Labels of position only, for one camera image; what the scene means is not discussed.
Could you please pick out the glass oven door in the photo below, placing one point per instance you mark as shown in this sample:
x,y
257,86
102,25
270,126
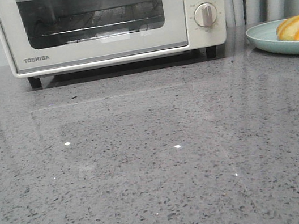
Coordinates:
x,y
31,54

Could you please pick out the lower beige oven knob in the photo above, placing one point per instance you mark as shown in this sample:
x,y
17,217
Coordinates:
x,y
205,15

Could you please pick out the white Toshiba toaster oven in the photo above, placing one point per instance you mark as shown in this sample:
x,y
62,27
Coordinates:
x,y
198,38

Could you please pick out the light green plate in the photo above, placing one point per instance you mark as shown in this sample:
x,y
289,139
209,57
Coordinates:
x,y
264,37

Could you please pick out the metal wire oven rack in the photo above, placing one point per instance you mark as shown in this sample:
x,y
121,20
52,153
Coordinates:
x,y
106,17

